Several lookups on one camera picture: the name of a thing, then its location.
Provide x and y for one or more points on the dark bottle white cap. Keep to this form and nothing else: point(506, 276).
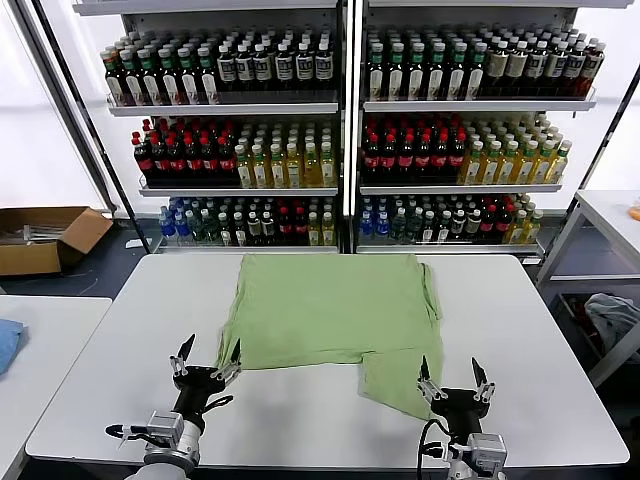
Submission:
point(428, 229)
point(443, 229)
point(226, 231)
point(240, 231)

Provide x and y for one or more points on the metal rods bundle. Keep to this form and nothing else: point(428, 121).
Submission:
point(30, 234)

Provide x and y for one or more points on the grey crumpled cloth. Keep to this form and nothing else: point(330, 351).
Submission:
point(610, 315)

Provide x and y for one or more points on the blue folded cloth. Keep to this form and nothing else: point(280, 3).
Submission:
point(10, 345)

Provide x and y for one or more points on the brown cardboard box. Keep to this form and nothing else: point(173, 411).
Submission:
point(35, 257)

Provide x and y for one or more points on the blue drink bottle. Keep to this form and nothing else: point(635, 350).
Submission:
point(183, 226)
point(167, 225)
point(367, 229)
point(382, 229)

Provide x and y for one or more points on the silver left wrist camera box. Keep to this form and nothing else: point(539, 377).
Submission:
point(165, 426)

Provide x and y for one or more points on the white side table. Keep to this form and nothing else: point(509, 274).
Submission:
point(60, 330)

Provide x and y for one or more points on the dark bottle white label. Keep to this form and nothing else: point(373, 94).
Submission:
point(304, 67)
point(284, 67)
point(592, 64)
point(263, 67)
point(324, 66)
point(536, 66)
point(245, 68)
point(226, 69)
point(575, 65)

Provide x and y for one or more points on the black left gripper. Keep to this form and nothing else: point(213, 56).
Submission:
point(197, 387)

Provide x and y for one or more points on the cola bottle red cap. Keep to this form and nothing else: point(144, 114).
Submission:
point(457, 159)
point(160, 162)
point(488, 225)
point(176, 162)
point(193, 162)
point(210, 162)
point(300, 229)
point(372, 161)
point(407, 161)
point(389, 161)
point(441, 160)
point(503, 225)
point(285, 229)
point(227, 162)
point(143, 162)
point(424, 161)

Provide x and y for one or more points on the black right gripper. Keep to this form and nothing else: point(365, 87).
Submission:
point(462, 407)

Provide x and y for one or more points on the dark bottle grey label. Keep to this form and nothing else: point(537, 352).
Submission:
point(473, 225)
point(458, 226)
point(254, 230)
point(268, 230)

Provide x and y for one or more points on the black storage crate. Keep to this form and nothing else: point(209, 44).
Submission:
point(570, 320)

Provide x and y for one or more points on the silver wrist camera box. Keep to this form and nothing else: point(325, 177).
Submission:
point(487, 450)
point(165, 426)

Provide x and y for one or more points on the white paper scrap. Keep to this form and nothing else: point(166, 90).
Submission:
point(134, 243)

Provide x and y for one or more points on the green polo shirt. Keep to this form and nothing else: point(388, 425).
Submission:
point(325, 310)

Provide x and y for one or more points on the grey frame side table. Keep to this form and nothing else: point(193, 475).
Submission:
point(607, 210)

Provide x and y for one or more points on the black diagonal frame pole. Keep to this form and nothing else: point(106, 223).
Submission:
point(90, 125)
point(611, 125)

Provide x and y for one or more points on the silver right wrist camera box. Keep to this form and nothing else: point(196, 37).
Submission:
point(487, 450)

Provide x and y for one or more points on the yellow juice bottle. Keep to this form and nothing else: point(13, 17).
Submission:
point(489, 167)
point(559, 166)
point(542, 166)
point(260, 170)
point(507, 167)
point(524, 167)
point(244, 170)
point(278, 170)
point(471, 167)
point(328, 168)
point(328, 231)
point(533, 229)
point(294, 169)
point(314, 231)
point(311, 168)
point(517, 229)

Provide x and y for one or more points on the orange object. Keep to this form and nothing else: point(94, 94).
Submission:
point(635, 212)

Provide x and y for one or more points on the dark bottle green cap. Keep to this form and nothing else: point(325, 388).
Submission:
point(377, 72)
point(170, 79)
point(436, 72)
point(132, 80)
point(475, 72)
point(151, 80)
point(416, 72)
point(114, 80)
point(208, 77)
point(456, 72)
point(189, 78)
point(396, 72)

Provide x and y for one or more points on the white shelf rack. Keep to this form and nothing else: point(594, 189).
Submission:
point(475, 106)
point(225, 108)

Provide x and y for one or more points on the dark bottle beige label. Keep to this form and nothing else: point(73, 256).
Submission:
point(497, 67)
point(517, 67)
point(556, 65)

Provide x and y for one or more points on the grey diagonal frame pole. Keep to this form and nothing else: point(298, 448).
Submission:
point(64, 100)

